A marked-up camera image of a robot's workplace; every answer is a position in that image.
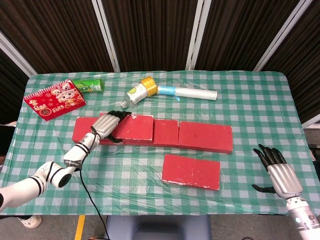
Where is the white shoe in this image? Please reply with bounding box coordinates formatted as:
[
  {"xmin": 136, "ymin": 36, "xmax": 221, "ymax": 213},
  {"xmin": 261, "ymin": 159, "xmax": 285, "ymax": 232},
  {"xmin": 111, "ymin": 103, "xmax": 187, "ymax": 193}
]
[{"xmin": 16, "ymin": 215, "xmax": 43, "ymax": 229}]

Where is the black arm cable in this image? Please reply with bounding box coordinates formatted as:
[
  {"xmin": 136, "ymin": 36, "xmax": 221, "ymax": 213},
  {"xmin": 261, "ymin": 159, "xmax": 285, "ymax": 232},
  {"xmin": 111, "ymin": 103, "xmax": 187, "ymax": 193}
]
[{"xmin": 74, "ymin": 126, "xmax": 111, "ymax": 240}]

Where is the plastic bag roll blue band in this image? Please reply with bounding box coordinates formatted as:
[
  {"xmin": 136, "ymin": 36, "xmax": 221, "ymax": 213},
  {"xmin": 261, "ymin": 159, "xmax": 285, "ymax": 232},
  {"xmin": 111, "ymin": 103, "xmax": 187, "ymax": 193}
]
[{"xmin": 157, "ymin": 84, "xmax": 218, "ymax": 102}]

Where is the red foam brick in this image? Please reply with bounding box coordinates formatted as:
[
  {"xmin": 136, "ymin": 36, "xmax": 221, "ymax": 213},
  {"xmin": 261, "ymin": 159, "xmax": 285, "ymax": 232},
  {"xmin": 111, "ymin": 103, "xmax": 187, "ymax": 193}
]
[
  {"xmin": 72, "ymin": 116, "xmax": 126, "ymax": 146},
  {"xmin": 161, "ymin": 153, "xmax": 222, "ymax": 191},
  {"xmin": 124, "ymin": 119, "xmax": 180, "ymax": 148},
  {"xmin": 99, "ymin": 112, "xmax": 155, "ymax": 144},
  {"xmin": 177, "ymin": 121, "xmax": 234, "ymax": 154}
]

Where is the green drink bottle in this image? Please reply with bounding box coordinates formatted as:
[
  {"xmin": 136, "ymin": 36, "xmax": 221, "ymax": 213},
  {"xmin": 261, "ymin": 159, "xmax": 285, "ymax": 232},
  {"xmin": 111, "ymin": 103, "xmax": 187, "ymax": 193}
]
[{"xmin": 72, "ymin": 78, "xmax": 105, "ymax": 94}]

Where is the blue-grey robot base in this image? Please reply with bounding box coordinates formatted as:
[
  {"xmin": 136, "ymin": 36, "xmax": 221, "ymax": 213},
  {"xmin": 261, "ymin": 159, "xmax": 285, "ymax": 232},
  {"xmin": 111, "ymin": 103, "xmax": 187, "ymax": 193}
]
[{"xmin": 104, "ymin": 214, "xmax": 212, "ymax": 240}]

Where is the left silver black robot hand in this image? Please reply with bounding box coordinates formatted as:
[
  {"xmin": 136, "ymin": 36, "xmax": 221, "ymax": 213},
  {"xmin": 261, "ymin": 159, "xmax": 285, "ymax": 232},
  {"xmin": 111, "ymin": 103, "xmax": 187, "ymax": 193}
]
[{"xmin": 91, "ymin": 109, "xmax": 133, "ymax": 145}]

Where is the white partition frame post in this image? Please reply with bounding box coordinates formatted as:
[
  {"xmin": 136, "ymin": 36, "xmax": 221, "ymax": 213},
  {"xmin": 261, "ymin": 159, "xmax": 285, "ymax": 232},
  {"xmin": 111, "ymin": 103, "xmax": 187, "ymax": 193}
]
[
  {"xmin": 91, "ymin": 0, "xmax": 121, "ymax": 73},
  {"xmin": 0, "ymin": 31, "xmax": 38, "ymax": 77},
  {"xmin": 301, "ymin": 113, "xmax": 320, "ymax": 129},
  {"xmin": 253, "ymin": 0, "xmax": 313, "ymax": 72},
  {"xmin": 186, "ymin": 0, "xmax": 212, "ymax": 71}
]

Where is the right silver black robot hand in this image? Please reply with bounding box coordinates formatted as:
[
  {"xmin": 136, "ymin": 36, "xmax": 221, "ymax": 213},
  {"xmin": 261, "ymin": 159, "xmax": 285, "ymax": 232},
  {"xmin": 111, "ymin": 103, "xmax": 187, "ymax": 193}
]
[{"xmin": 251, "ymin": 144, "xmax": 304, "ymax": 201}]

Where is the yellow tape roll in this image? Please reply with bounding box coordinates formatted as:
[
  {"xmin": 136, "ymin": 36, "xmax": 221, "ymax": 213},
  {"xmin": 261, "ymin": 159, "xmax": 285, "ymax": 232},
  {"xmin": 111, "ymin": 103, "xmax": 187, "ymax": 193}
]
[{"xmin": 139, "ymin": 75, "xmax": 159, "ymax": 97}]

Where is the clear bottle white label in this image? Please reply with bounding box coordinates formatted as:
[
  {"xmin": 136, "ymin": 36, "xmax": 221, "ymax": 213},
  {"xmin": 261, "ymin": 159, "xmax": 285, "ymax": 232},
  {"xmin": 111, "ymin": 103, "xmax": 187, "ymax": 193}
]
[{"xmin": 120, "ymin": 83, "xmax": 149, "ymax": 109}]

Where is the green checked tablecloth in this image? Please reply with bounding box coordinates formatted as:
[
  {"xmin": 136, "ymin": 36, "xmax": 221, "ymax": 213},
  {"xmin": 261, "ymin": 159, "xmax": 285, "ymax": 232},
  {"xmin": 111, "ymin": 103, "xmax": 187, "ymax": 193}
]
[{"xmin": 0, "ymin": 70, "xmax": 320, "ymax": 216}]

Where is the red spiral desk calendar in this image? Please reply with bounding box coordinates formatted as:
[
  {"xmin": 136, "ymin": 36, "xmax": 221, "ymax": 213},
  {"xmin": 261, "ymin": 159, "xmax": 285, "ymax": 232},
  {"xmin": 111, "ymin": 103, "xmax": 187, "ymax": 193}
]
[{"xmin": 23, "ymin": 78, "xmax": 87, "ymax": 122}]

